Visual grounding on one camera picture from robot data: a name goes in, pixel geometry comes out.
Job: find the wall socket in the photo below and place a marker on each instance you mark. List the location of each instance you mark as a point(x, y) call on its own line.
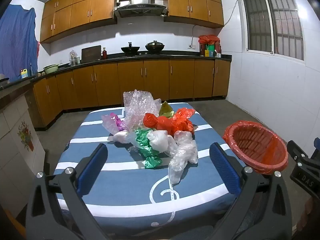
point(191, 46)

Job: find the dark cutting board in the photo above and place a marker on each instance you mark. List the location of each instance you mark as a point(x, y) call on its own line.
point(91, 54)

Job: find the olive green plastic bag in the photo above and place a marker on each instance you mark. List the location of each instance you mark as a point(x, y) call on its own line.
point(165, 110)

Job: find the wooden cabinets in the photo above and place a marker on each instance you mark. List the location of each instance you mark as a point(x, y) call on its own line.
point(155, 80)
point(82, 12)

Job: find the blue hanging cloth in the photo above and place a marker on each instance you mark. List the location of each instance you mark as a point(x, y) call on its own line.
point(17, 42)

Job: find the red bag over bottles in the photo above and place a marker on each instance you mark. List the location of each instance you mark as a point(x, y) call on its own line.
point(208, 39)

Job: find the pink plastic bag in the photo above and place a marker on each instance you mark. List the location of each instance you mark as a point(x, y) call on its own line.
point(112, 122)

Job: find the black kitchen countertop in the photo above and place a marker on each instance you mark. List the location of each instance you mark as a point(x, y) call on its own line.
point(175, 55)

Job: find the glass jar with plastic bag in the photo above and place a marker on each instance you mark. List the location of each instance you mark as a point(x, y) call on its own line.
point(73, 59)

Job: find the blue striped tablecloth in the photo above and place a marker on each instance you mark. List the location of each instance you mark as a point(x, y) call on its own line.
point(120, 180)

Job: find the black wok with lid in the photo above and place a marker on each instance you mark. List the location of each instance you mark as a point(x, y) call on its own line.
point(155, 47)

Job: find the wooden lower cabinets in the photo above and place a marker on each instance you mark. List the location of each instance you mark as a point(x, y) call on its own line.
point(155, 80)

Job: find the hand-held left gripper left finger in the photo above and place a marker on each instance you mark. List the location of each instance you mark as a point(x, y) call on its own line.
point(91, 170)

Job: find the yellow detergent bottle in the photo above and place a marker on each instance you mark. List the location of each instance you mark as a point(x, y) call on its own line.
point(24, 74)

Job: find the green bottle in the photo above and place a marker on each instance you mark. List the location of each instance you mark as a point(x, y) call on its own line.
point(211, 51)

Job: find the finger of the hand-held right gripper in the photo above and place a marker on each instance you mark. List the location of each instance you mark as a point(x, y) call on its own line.
point(297, 152)

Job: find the white plastic bag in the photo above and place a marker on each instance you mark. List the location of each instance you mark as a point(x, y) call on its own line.
point(158, 140)

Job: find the steel range hood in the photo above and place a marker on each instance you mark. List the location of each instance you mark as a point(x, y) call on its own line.
point(141, 2)

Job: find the red lined plastic basket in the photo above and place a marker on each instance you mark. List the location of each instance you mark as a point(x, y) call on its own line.
point(250, 142)

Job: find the red bottle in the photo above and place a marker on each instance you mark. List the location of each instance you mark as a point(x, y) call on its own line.
point(104, 54)

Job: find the clear bubble wrap sheet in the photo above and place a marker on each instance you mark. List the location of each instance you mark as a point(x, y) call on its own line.
point(140, 105)

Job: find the long clear plastic bag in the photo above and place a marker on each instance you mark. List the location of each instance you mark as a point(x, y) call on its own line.
point(182, 155)

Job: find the large orange-red plastic bag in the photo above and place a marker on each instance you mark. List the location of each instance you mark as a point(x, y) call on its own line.
point(180, 122)

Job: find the barred window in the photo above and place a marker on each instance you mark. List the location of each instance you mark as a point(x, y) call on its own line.
point(272, 22)

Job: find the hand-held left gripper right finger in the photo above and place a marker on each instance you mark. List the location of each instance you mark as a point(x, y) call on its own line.
point(225, 170)

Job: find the green basin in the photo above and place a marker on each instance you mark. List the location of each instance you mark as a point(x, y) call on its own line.
point(51, 69)

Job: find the small red plastic bag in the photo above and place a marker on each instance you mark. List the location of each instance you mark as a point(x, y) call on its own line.
point(150, 121)

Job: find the wooden upper cabinets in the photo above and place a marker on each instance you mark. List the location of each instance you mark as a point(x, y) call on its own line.
point(82, 12)

